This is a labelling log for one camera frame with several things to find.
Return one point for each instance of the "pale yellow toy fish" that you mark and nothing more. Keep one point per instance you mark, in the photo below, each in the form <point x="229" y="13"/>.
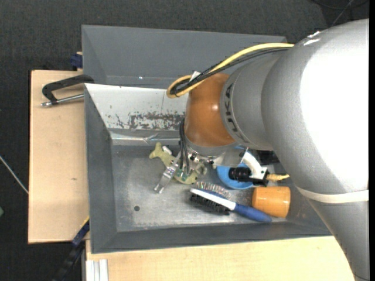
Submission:
<point x="160" y="154"/>

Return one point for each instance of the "iridescent shiny strip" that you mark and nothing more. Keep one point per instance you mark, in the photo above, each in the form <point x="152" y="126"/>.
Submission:
<point x="215" y="188"/>

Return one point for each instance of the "orange cup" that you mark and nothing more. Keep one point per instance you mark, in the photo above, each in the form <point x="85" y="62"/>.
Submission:
<point x="271" y="201"/>

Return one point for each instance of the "pale flat board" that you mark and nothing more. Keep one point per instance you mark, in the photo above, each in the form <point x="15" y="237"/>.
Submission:
<point x="58" y="162"/>

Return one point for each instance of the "blue and white brush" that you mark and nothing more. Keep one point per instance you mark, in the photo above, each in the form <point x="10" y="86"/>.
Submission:
<point x="249" y="211"/>

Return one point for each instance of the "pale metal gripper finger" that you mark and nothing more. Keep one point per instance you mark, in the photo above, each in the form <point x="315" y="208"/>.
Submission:
<point x="163" y="179"/>
<point x="168" y="182"/>

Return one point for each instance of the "blue bowl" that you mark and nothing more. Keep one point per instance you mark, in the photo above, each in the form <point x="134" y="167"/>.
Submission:
<point x="225" y="178"/>

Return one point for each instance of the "grey metal bin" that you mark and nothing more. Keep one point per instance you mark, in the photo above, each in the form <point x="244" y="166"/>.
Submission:
<point x="152" y="209"/>

